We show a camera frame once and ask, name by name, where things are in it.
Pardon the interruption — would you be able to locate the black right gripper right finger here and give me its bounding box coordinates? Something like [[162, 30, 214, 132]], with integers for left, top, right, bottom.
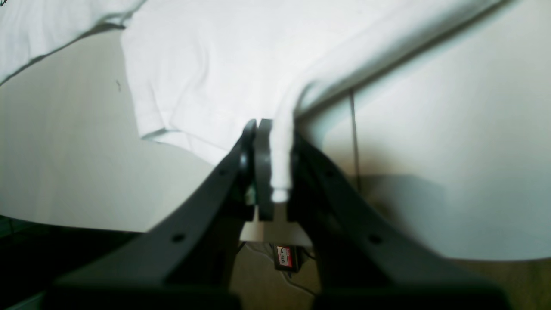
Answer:
[[288, 133, 508, 310]]

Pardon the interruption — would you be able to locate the white printed T-shirt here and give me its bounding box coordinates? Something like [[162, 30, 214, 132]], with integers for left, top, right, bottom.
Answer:
[[1, 0, 498, 203]]

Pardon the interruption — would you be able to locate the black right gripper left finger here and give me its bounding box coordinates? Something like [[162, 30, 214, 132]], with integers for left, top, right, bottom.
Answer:
[[47, 120, 257, 310]]

